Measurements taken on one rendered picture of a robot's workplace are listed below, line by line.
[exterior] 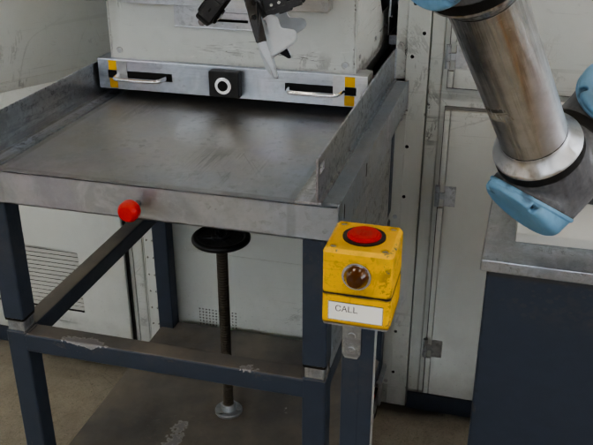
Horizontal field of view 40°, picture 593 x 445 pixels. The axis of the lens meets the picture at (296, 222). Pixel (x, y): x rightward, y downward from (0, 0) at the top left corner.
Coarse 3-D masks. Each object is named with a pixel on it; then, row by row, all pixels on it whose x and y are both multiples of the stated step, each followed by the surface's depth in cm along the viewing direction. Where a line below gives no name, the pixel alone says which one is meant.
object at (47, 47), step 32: (0, 0) 165; (32, 0) 170; (64, 0) 175; (0, 32) 167; (32, 32) 172; (64, 32) 177; (96, 32) 183; (0, 64) 169; (32, 64) 174; (64, 64) 180
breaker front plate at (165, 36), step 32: (352, 0) 143; (128, 32) 157; (160, 32) 155; (192, 32) 154; (224, 32) 152; (320, 32) 147; (352, 32) 146; (224, 64) 155; (256, 64) 153; (288, 64) 151; (320, 64) 150; (352, 64) 148
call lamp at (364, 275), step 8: (352, 264) 91; (360, 264) 90; (344, 272) 91; (352, 272) 90; (360, 272) 90; (368, 272) 91; (344, 280) 91; (352, 280) 90; (360, 280) 90; (368, 280) 91; (352, 288) 91; (360, 288) 91
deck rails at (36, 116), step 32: (96, 64) 161; (384, 64) 159; (32, 96) 141; (64, 96) 151; (96, 96) 162; (384, 96) 162; (0, 128) 133; (32, 128) 142; (352, 128) 134; (0, 160) 130; (320, 160) 114; (320, 192) 116
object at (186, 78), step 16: (128, 64) 159; (144, 64) 158; (160, 64) 157; (176, 64) 156; (192, 64) 155; (208, 64) 155; (176, 80) 157; (192, 80) 156; (208, 80) 156; (256, 80) 153; (272, 80) 152; (288, 80) 151; (304, 80) 151; (320, 80) 150; (368, 80) 148; (256, 96) 154; (272, 96) 154; (288, 96) 153; (304, 96) 152
